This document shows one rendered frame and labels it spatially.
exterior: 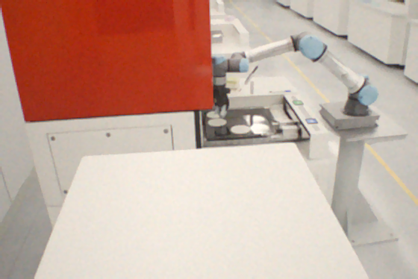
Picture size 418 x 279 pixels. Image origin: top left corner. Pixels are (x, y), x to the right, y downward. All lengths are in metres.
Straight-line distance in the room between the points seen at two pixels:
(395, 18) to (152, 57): 5.49
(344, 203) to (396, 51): 4.39
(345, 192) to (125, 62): 1.70
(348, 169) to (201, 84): 1.35
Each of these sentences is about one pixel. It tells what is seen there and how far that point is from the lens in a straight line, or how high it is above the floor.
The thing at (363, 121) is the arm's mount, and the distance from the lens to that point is 2.41.
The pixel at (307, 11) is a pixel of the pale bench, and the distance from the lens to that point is 10.70.
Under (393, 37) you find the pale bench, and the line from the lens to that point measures 6.68.
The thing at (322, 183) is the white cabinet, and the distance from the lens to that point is 2.05.
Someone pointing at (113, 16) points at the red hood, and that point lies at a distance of 1.44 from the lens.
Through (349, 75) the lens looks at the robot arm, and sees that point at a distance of 2.20.
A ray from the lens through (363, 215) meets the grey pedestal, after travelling 2.93.
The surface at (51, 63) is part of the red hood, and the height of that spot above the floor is 1.45.
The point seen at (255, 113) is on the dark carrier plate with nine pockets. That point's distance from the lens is 2.31.
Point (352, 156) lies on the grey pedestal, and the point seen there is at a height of 0.62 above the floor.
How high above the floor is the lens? 1.81
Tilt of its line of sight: 26 degrees down
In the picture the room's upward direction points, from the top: 2 degrees counter-clockwise
